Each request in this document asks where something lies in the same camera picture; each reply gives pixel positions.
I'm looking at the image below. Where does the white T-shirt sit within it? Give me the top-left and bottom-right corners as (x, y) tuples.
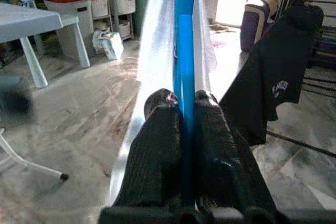
(109, 0), (218, 209)

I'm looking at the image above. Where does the white printed package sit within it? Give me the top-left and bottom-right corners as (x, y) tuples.
(91, 30), (124, 61)

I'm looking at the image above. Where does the small white plastic table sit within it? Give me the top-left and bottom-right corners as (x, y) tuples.
(0, 1), (91, 90)

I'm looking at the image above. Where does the white storage box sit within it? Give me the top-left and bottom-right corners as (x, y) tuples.
(43, 0), (93, 58)

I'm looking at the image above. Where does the white bin storage shelf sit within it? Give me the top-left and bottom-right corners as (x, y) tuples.
(68, 0), (155, 40)

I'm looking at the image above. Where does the purple armchair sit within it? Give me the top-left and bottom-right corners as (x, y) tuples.
(240, 3), (276, 53)

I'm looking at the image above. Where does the black metal drying rack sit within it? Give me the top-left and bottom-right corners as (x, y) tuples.
(265, 0), (336, 157)

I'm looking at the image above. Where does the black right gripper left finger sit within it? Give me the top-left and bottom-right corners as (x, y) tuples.
(112, 88), (184, 208)

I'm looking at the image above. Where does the blue plastic hanger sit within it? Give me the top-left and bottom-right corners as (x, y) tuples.
(172, 0), (197, 209)

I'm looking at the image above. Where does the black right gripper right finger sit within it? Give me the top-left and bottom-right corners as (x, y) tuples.
(193, 89), (276, 208)

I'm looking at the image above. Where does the green laundry bin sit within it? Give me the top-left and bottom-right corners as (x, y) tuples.
(135, 0), (152, 38)

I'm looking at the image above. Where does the black T-shirt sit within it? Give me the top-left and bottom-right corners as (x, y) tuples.
(219, 0), (325, 146)

